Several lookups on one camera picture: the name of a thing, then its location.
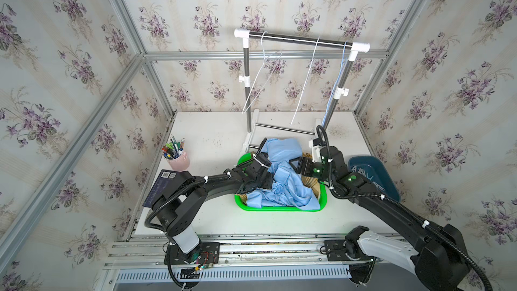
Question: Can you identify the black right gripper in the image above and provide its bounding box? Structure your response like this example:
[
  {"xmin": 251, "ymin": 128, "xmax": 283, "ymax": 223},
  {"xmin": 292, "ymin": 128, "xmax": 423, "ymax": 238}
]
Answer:
[{"xmin": 287, "ymin": 158, "xmax": 336, "ymax": 187}]

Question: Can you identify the light blue shirt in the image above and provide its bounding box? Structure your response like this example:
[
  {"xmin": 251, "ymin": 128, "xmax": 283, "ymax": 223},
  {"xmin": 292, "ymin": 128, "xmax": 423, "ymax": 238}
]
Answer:
[{"xmin": 246, "ymin": 138, "xmax": 320, "ymax": 211}]

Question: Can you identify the light blue wire hanger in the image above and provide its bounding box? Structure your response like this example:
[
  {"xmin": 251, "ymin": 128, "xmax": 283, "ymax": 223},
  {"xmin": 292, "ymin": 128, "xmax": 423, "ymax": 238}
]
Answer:
[{"xmin": 330, "ymin": 46, "xmax": 347, "ymax": 100}]

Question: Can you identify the yellow plaid shirt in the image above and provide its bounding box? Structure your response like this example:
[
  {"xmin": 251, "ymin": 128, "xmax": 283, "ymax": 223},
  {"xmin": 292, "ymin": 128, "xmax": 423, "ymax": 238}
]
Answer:
[{"xmin": 240, "ymin": 162, "xmax": 320, "ymax": 211}]

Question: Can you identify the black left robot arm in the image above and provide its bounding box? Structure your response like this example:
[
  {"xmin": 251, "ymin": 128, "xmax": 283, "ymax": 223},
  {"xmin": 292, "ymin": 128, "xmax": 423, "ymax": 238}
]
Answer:
[{"xmin": 144, "ymin": 139, "xmax": 273, "ymax": 290}]

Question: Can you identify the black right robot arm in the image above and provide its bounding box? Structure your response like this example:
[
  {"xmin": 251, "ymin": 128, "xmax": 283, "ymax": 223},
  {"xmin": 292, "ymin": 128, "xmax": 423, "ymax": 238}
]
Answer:
[{"xmin": 294, "ymin": 125, "xmax": 493, "ymax": 290}]

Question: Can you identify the green perforated plastic basket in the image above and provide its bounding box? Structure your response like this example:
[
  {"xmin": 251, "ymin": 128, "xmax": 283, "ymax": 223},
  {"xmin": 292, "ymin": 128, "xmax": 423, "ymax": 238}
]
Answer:
[{"xmin": 234, "ymin": 152, "xmax": 328, "ymax": 212}]

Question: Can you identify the dark teal plastic tray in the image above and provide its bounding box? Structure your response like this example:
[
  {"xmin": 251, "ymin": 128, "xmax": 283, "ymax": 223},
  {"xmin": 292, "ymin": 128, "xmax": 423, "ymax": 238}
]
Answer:
[{"xmin": 348, "ymin": 156, "xmax": 401, "ymax": 202}]

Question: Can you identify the metal clothes rack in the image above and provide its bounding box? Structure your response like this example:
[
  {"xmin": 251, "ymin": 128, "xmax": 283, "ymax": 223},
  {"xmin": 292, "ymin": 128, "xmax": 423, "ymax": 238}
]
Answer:
[{"xmin": 234, "ymin": 28, "xmax": 370, "ymax": 153}]

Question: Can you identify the pink pen cup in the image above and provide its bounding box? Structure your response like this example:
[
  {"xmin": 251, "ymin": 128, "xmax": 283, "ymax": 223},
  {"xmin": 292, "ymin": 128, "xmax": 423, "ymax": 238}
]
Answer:
[{"xmin": 162, "ymin": 136, "xmax": 191, "ymax": 172}]

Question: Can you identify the dark blue card booklet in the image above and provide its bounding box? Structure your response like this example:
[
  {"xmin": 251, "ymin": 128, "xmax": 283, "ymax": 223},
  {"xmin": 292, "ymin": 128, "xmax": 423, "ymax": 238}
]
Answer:
[{"xmin": 143, "ymin": 170, "xmax": 193, "ymax": 208}]

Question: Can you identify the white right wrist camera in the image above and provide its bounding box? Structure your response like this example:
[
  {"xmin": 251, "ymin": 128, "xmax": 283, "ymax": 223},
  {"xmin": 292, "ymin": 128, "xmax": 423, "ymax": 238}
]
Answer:
[{"xmin": 308, "ymin": 138, "xmax": 324, "ymax": 162}]

